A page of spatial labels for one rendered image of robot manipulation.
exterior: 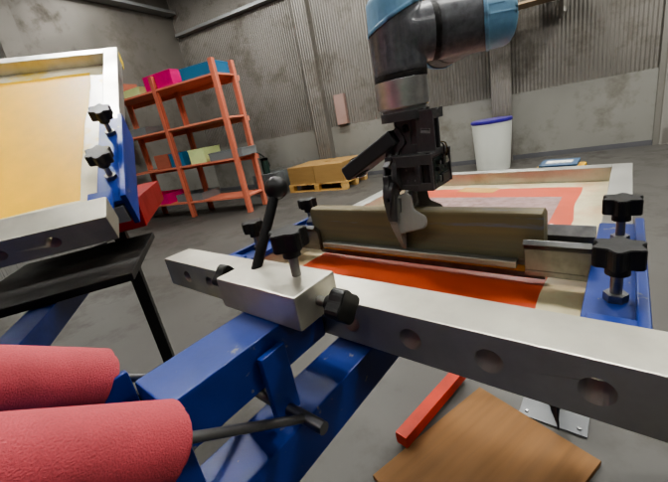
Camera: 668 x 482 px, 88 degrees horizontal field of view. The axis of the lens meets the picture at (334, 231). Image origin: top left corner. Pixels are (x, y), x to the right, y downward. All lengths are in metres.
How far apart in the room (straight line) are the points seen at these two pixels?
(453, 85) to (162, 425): 6.88
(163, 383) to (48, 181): 0.65
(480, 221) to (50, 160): 0.87
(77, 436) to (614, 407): 0.31
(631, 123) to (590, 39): 1.43
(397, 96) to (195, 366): 0.41
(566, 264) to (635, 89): 6.67
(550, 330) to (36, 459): 0.31
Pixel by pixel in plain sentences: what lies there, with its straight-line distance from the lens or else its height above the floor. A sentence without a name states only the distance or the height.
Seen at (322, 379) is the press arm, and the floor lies 0.92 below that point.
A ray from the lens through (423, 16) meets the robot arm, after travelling 0.54.
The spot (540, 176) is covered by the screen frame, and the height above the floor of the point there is 0.97.
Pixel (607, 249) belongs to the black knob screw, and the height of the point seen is 1.06.
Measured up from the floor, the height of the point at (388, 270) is 0.96.
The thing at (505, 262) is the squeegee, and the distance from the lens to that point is 0.53.
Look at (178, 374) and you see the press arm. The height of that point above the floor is 1.04.
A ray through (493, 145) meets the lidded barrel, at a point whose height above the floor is 0.41.
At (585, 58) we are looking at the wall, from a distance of 7.02.
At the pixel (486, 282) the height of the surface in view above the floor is 0.96.
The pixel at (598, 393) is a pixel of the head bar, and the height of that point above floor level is 1.01.
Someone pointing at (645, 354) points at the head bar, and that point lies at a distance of 0.31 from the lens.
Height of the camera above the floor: 1.22
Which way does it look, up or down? 17 degrees down
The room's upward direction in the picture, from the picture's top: 11 degrees counter-clockwise
